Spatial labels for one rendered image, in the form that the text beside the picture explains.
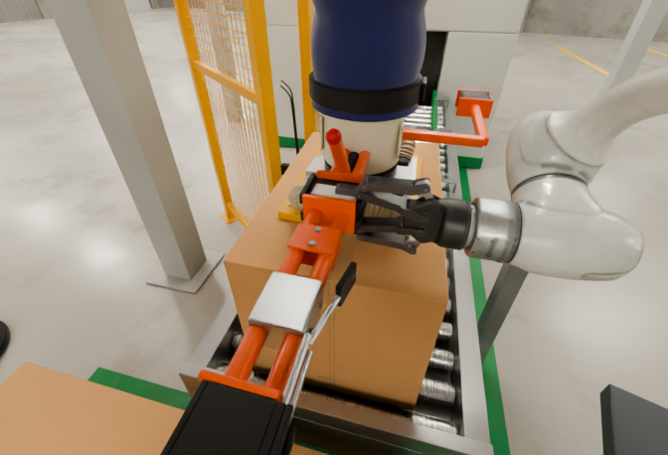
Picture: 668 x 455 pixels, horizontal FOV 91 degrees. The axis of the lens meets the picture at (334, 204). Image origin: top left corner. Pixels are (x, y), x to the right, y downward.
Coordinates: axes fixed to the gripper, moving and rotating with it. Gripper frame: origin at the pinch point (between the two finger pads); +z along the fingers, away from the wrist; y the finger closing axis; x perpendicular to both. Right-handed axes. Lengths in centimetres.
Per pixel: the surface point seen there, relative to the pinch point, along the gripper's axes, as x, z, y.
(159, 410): -18, 37, 54
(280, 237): 3.6, 11.6, 12.9
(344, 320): -4.5, -3.5, 23.2
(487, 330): 44, -50, 80
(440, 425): -6, -27, 52
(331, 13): 16.8, 5.0, -24.7
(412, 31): 20.7, -7.7, -22.3
